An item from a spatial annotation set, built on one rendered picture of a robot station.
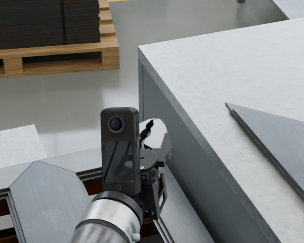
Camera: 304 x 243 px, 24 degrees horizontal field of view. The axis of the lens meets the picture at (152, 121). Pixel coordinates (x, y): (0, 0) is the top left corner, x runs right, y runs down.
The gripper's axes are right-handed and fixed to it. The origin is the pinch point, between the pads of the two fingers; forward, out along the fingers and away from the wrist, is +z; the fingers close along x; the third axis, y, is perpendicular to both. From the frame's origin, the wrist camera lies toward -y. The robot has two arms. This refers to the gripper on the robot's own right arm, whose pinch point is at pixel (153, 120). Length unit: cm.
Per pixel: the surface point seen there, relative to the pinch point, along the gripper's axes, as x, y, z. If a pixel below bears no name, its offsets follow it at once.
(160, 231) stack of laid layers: -18, 61, 42
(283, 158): 12, 40, 47
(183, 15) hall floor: -90, 133, 330
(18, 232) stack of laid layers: -52, 56, 32
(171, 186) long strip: -19, 58, 57
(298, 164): 16, 40, 46
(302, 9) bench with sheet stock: -10, 121, 310
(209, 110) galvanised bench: -9, 39, 65
